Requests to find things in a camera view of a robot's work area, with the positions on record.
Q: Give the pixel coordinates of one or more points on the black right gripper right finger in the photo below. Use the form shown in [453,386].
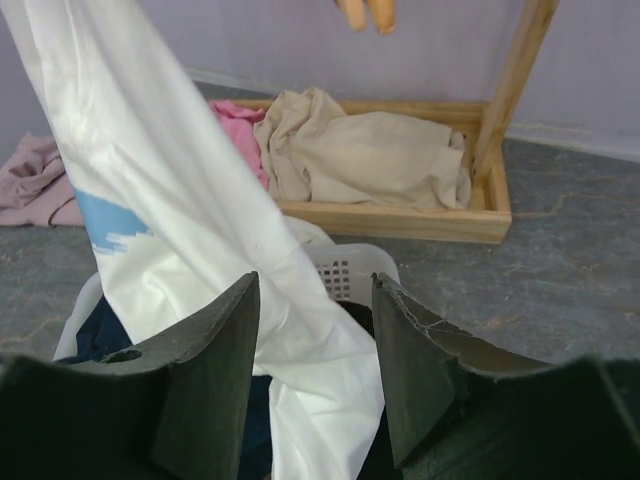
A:
[459,407]

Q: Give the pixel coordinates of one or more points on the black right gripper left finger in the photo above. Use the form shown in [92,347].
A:
[171,407]

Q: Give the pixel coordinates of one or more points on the navy blue t shirt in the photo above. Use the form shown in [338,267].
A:
[102,334]

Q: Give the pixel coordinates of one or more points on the white printed t shirt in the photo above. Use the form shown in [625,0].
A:
[175,216]

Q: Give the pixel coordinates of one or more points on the black t shirt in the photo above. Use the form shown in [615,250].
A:
[361,314]

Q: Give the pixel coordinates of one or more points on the wooden hanger with bar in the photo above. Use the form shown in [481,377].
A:
[384,15]

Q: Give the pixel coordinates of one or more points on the white perforated plastic basket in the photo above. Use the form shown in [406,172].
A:
[344,269]

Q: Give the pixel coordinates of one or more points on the wooden clothes rack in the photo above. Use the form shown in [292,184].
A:
[484,125]

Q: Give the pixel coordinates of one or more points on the mauve pink crumpled garment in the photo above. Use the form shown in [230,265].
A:
[35,189]

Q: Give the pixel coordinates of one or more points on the cream cloth in rack base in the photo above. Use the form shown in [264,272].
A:
[313,151]

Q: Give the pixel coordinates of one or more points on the hot pink cloth in rack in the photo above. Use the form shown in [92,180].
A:
[238,123]

